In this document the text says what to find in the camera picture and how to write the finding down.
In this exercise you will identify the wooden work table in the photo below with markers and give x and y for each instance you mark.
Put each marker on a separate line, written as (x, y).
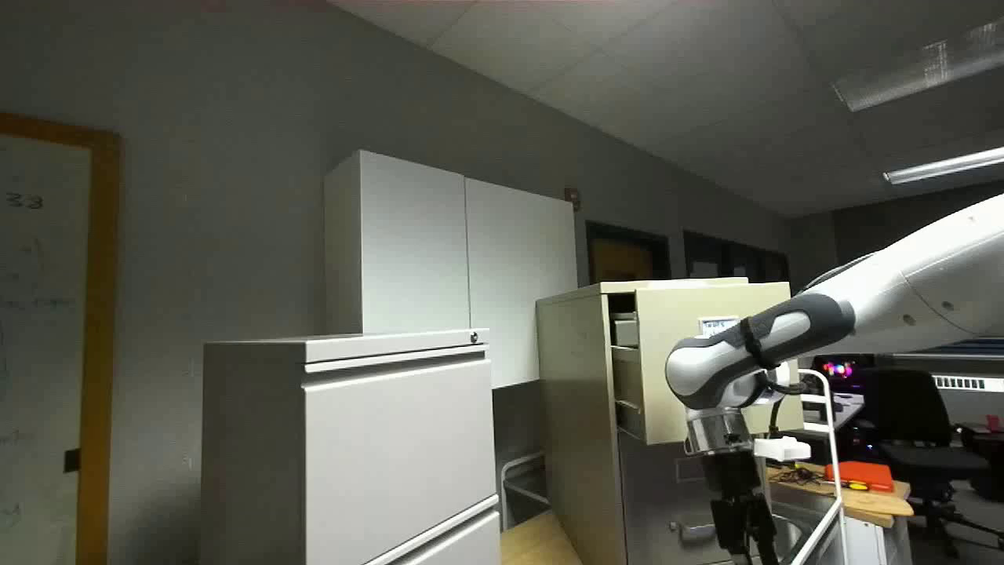
(871, 507)

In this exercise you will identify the orange box on table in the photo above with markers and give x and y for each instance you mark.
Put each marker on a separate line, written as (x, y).
(873, 475)

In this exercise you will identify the black office chair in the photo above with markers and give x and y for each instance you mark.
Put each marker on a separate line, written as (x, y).
(918, 443)

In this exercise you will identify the ceiling fluorescent light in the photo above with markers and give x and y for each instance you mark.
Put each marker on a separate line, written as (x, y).
(944, 167)

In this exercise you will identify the beige filing cabinet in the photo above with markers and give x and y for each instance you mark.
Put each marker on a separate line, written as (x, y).
(618, 475)

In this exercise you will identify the grey lateral file cabinet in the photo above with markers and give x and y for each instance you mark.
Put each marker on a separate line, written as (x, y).
(348, 450)

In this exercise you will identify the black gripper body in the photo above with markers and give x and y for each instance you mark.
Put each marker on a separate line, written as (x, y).
(742, 517)

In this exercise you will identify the white metal rail frame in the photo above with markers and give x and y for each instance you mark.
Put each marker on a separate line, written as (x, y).
(823, 540)

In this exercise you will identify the white tall wall cabinet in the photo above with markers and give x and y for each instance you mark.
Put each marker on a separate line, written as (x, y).
(411, 245)

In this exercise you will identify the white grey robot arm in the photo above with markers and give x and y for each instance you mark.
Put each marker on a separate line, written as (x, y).
(926, 289)

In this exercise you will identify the wood framed whiteboard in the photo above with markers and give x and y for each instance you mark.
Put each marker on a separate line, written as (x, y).
(57, 309)

